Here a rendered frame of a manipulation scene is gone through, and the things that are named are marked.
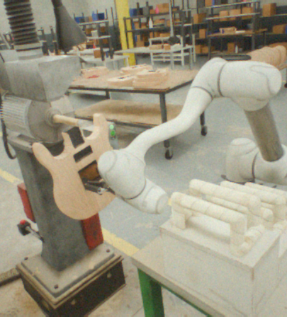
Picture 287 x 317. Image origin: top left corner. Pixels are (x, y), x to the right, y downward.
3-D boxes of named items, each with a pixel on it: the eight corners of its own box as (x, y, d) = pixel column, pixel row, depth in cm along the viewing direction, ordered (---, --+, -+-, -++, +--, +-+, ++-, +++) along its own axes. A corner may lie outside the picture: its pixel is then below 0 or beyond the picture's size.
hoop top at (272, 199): (218, 191, 103) (217, 181, 102) (223, 186, 105) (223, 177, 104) (283, 210, 90) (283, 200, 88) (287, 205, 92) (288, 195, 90)
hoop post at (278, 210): (270, 229, 95) (271, 202, 91) (274, 223, 97) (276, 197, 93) (281, 233, 93) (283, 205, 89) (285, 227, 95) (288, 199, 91)
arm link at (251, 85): (267, 160, 179) (310, 168, 165) (256, 185, 174) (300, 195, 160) (227, 51, 126) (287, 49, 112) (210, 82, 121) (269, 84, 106)
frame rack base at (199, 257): (163, 275, 96) (157, 227, 89) (192, 247, 105) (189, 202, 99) (253, 325, 78) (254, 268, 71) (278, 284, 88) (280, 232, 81)
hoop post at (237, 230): (227, 253, 76) (227, 220, 73) (234, 246, 78) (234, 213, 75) (240, 259, 74) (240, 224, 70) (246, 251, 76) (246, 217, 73)
